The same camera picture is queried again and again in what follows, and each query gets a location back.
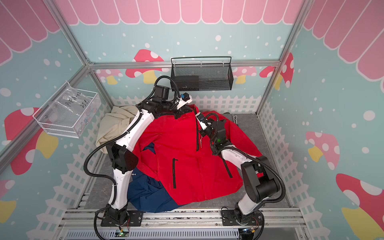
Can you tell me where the red jacket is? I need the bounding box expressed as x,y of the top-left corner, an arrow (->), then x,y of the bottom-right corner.
133,105 -> 243,205

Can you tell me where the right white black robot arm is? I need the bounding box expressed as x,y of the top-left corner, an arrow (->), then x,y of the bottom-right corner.
196,113 -> 286,226

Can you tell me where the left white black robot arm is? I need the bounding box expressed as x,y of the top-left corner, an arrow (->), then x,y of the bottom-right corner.
84,76 -> 192,226

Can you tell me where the cream beige jacket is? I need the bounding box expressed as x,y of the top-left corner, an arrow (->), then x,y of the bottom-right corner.
96,106 -> 138,147

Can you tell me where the navy blue jacket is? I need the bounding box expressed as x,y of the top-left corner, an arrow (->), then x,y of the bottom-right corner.
127,142 -> 181,214

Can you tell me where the black box in basket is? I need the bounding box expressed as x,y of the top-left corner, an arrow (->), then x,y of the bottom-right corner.
173,76 -> 200,91

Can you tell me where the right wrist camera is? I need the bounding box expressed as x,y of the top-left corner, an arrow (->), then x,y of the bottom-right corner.
196,112 -> 208,131

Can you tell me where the small metal bracket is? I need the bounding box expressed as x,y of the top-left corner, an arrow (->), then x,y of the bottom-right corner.
232,115 -> 238,125

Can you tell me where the black wire mesh basket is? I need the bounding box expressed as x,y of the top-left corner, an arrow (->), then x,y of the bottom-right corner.
171,56 -> 234,91

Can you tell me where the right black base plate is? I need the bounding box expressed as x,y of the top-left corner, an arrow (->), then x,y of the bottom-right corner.
220,208 -> 265,227

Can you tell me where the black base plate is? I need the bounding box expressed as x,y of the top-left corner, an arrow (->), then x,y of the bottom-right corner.
220,208 -> 265,227
101,208 -> 144,227

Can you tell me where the white wire basket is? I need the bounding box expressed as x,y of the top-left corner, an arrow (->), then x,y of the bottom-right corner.
32,81 -> 102,139

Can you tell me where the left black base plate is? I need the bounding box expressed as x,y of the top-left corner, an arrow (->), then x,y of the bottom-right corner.
101,208 -> 144,227

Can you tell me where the aluminium front rail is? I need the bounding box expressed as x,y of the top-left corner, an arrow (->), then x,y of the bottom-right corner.
53,208 -> 311,240

